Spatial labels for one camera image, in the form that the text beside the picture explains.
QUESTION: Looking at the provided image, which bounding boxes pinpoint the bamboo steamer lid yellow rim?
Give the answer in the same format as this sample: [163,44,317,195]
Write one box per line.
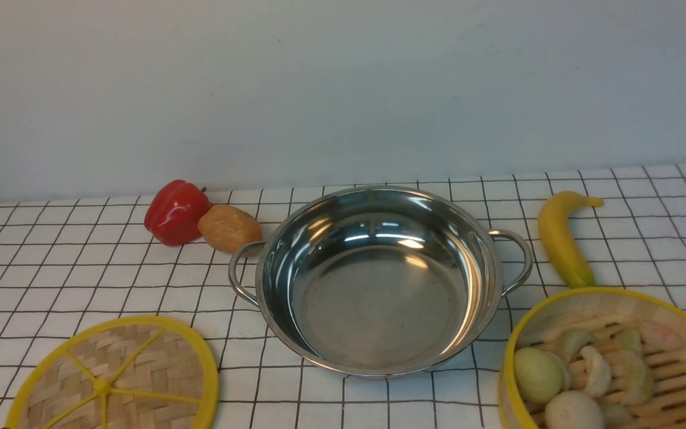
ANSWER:
[4,315,220,428]

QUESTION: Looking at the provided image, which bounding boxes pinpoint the bamboo steamer basket yellow rim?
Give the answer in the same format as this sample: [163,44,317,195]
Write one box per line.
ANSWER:
[498,288,686,428]

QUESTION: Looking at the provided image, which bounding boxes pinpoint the stainless steel pot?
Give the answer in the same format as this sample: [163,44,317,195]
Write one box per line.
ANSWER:
[227,185,534,378]

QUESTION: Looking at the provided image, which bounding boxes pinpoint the brown potato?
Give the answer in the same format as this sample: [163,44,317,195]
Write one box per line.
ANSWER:
[198,204,264,254]

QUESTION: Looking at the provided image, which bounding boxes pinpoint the red bell pepper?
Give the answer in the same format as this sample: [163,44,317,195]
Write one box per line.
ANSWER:
[144,179,213,247]

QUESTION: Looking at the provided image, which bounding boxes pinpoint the yellow banana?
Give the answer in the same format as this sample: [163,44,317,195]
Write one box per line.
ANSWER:
[537,191,604,288]

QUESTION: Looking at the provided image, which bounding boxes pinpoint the pale green round bun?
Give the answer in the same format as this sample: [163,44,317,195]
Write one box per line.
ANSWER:
[513,347,565,405]

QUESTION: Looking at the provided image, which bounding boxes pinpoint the white round bun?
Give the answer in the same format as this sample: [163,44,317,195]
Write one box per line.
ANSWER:
[544,390,606,428]

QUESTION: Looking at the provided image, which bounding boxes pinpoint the white dumpling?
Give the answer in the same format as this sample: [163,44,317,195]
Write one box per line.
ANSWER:
[579,346,612,399]

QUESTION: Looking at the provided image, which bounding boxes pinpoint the pink dumpling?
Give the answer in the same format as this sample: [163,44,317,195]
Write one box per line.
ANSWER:
[638,321,686,352]

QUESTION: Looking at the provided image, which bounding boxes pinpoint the green dumpling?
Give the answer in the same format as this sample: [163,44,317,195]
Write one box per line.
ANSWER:
[619,349,655,406]

